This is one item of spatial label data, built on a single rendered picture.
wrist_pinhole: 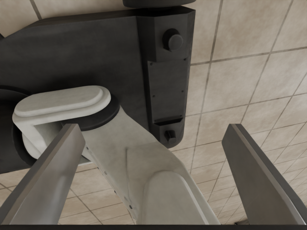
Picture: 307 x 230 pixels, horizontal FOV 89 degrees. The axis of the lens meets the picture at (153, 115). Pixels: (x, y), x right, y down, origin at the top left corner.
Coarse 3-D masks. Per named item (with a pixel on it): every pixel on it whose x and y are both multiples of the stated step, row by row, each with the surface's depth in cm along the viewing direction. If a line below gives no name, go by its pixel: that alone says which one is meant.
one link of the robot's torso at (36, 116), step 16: (32, 96) 36; (48, 96) 36; (64, 96) 36; (80, 96) 35; (96, 96) 35; (16, 112) 32; (32, 112) 32; (48, 112) 33; (64, 112) 32; (80, 112) 33; (96, 112) 34; (32, 128) 32; (48, 128) 38; (32, 144) 35; (48, 144) 36; (80, 160) 44
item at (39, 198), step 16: (64, 128) 10; (64, 144) 9; (80, 144) 11; (48, 160) 8; (64, 160) 9; (32, 176) 7; (48, 176) 7; (64, 176) 9; (16, 192) 6; (32, 192) 6; (48, 192) 7; (64, 192) 9; (0, 208) 6; (16, 208) 6; (32, 208) 6; (48, 208) 7; (0, 224) 5; (16, 224) 6; (32, 224) 6; (48, 224) 7
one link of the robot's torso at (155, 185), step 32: (96, 128) 34; (128, 128) 34; (96, 160) 30; (128, 160) 25; (160, 160) 24; (128, 192) 23; (160, 192) 18; (192, 192) 19; (160, 224) 16; (192, 224) 16
